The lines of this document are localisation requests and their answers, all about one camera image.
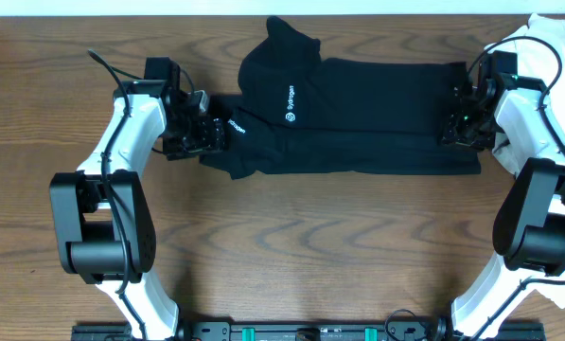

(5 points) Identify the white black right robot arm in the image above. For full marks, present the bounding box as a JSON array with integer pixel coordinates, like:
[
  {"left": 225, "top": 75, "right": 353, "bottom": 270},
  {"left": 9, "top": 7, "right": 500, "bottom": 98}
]
[{"left": 440, "top": 51, "right": 565, "bottom": 340}]

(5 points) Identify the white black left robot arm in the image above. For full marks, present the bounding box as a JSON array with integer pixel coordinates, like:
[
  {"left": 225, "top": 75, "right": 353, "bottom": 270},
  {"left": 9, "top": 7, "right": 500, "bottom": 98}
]
[{"left": 49, "top": 79, "right": 223, "bottom": 340}]

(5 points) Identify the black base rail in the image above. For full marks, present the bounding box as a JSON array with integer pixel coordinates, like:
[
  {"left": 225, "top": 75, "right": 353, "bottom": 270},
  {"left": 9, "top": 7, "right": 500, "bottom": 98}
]
[{"left": 70, "top": 318, "right": 547, "bottom": 341}]

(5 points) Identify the pile of white clothes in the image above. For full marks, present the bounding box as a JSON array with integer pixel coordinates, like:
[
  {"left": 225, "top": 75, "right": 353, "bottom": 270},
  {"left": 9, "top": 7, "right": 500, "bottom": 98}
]
[{"left": 483, "top": 12, "right": 565, "bottom": 314}]

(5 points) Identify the black t-shirt with logo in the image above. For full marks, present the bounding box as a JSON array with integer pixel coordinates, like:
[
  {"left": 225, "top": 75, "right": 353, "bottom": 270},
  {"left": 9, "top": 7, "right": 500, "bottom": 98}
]
[{"left": 200, "top": 16, "right": 481, "bottom": 179}]

